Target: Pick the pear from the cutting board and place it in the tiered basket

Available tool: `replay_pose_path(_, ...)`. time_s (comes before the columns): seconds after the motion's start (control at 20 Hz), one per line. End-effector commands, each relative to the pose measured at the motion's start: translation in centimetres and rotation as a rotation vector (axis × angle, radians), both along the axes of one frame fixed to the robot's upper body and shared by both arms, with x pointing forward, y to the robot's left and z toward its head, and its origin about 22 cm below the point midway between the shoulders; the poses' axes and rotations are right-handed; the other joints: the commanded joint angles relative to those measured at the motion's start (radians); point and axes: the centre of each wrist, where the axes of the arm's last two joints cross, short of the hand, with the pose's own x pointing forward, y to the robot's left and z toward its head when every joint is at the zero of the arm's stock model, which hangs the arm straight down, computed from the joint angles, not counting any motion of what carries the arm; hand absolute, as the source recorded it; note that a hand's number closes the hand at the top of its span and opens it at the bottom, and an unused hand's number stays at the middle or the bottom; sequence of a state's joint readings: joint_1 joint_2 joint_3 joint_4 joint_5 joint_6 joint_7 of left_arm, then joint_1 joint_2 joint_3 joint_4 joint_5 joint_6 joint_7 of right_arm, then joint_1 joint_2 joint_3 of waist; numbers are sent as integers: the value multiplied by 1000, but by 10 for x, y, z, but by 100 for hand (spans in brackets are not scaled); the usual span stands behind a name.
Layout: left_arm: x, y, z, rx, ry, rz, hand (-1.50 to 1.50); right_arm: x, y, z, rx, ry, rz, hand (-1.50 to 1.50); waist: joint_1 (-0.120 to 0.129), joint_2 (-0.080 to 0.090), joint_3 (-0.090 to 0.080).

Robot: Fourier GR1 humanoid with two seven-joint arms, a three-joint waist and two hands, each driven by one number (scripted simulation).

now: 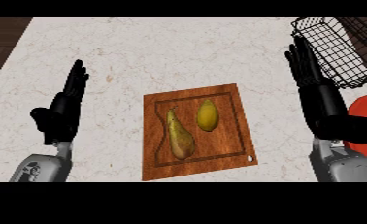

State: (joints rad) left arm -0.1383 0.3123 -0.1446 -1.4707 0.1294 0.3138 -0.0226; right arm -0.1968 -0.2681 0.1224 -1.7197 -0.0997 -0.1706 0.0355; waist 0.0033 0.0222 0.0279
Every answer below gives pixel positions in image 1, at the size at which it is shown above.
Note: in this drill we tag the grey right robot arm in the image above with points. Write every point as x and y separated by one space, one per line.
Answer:
337 163

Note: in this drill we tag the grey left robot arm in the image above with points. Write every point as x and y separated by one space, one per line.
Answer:
44 165

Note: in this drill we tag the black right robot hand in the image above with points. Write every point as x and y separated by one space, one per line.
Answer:
325 105

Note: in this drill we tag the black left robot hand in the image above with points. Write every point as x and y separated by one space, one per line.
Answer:
63 111

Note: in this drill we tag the green-brown pear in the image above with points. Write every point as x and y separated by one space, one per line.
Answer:
181 137

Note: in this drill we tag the brown wooden cutting board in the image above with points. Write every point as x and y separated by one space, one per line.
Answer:
201 131

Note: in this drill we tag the red round object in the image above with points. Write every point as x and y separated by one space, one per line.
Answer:
359 118

